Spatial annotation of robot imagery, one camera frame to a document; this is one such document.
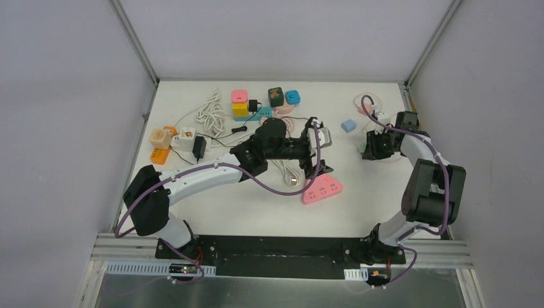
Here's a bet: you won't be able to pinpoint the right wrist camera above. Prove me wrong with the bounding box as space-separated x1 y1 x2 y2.
371 111 391 126

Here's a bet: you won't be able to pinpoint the green charger plug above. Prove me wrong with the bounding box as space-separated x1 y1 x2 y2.
359 142 366 155

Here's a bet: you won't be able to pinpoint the dark green cube adapter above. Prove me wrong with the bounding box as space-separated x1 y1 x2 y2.
268 87 285 108

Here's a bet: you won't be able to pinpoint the black power adapter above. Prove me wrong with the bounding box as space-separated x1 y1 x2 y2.
192 135 207 162

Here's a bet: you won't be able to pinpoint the thin pink charging cable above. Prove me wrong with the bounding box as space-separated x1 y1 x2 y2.
352 92 405 164

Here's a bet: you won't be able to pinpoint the blue cube adapter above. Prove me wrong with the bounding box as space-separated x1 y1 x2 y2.
284 90 301 105

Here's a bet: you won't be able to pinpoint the small black plug adapter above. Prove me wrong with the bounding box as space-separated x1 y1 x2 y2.
248 99 262 113

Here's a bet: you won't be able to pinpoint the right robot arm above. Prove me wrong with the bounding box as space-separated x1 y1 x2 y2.
361 112 466 265

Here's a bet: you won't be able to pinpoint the pink coiled cable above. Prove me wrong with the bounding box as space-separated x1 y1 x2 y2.
260 115 298 135

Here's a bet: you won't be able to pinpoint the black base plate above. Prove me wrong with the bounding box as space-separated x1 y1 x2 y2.
180 235 406 280

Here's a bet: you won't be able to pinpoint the yellow cube adapter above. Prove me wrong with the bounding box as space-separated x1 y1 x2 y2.
232 102 249 118

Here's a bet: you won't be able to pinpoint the white coiled power cable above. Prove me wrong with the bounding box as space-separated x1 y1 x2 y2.
271 159 303 189

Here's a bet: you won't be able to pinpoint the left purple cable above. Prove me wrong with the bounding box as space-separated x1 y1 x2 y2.
114 122 323 285

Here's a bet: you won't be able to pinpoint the orange power strip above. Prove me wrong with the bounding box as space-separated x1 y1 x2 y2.
150 126 177 165

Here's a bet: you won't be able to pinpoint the pink round socket base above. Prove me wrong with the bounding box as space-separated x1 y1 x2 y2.
273 105 294 115

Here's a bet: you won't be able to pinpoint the beige cube adapter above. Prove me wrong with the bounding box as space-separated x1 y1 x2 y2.
149 128 173 150

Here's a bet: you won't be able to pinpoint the black thin cable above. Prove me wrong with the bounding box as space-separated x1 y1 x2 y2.
169 106 313 167

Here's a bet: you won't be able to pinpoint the pink triangular power strip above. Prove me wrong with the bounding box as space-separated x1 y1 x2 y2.
302 174 344 205

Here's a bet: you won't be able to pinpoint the pink cube adapter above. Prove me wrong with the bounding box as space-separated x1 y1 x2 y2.
230 89 248 104

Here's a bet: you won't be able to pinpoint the pink charger plug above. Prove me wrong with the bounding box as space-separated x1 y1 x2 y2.
358 103 372 116

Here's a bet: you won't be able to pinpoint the white cube adapter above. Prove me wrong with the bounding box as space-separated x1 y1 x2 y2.
170 127 212 152

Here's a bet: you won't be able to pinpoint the teal power strip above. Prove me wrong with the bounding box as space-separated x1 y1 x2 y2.
234 106 275 122

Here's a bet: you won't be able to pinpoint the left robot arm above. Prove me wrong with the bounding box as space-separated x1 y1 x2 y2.
114 117 332 260

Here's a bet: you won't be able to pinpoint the blue charger plug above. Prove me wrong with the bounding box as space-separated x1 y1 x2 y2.
341 119 357 133

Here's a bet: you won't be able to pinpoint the white bundled cable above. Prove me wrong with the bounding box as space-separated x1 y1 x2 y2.
174 88 228 138

